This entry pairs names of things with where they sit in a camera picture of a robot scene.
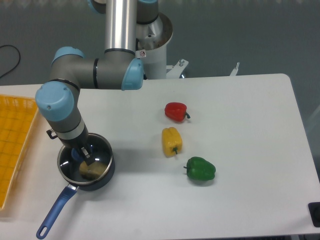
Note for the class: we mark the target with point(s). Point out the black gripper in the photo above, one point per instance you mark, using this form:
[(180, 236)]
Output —
[(79, 142)]

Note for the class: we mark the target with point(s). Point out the glass pot lid blue knob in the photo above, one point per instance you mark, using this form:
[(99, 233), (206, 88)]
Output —
[(69, 169)]

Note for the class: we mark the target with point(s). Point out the dark pot blue handle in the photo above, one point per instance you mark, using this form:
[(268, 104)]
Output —
[(66, 194)]

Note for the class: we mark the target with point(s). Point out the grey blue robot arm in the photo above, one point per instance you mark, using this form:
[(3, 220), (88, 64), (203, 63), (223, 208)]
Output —
[(118, 69)]

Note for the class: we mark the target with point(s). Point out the beige bread block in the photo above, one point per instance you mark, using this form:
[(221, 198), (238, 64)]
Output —
[(93, 171)]

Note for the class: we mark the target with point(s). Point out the yellow plastic basket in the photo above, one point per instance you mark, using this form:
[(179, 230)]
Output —
[(17, 119)]

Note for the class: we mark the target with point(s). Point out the yellow bell pepper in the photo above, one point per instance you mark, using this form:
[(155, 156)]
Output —
[(172, 142)]

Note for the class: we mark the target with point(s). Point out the red bell pepper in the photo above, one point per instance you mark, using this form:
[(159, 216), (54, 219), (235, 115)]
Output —
[(176, 111)]

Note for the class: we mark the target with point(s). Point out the green bell pepper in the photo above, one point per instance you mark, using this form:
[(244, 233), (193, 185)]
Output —
[(199, 169)]

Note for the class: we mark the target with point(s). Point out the black device at table edge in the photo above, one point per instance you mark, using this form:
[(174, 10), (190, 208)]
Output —
[(314, 210)]

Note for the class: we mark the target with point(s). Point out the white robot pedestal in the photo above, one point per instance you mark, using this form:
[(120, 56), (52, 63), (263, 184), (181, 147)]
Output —
[(152, 41)]

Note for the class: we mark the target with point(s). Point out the white metal base frame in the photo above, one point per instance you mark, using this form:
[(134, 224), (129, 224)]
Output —
[(176, 71)]

